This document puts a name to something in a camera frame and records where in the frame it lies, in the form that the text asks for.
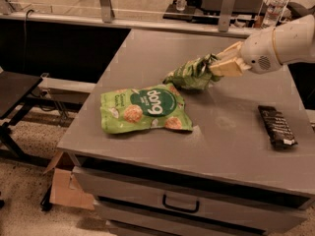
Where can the black tray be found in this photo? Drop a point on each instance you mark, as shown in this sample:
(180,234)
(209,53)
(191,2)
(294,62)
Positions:
(186,15)

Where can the black side table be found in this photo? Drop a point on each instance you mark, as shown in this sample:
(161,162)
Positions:
(14,89)

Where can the brown cardboard box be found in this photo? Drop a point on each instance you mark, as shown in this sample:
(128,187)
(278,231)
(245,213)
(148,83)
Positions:
(65,189)

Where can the green jalapeno chip bag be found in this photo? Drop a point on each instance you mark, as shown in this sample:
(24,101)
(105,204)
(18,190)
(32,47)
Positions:
(194,74)

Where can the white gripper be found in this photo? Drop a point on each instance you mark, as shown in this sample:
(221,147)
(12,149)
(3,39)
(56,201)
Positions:
(258,53)

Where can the metal rail frame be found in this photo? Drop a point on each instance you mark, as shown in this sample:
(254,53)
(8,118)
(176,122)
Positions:
(123,14)

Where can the green rice chip bag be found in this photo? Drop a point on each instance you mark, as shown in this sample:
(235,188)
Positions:
(133,109)

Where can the grey top drawer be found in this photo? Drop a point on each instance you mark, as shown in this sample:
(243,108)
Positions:
(220,209)

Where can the black drawer handle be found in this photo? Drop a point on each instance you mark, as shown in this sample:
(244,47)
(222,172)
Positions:
(179,205)

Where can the clear water bottle right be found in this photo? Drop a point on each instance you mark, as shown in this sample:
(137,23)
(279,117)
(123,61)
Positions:
(273,12)

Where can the black snack bar wrapper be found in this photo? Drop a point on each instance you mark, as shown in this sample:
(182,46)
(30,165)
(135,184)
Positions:
(280,134)

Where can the grey lower drawer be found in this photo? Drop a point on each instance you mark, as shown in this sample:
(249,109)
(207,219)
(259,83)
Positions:
(163,222)

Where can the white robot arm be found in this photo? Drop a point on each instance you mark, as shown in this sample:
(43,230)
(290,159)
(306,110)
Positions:
(295,41)

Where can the grey drawer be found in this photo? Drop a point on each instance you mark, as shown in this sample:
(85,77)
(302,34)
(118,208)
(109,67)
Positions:
(163,222)
(220,209)

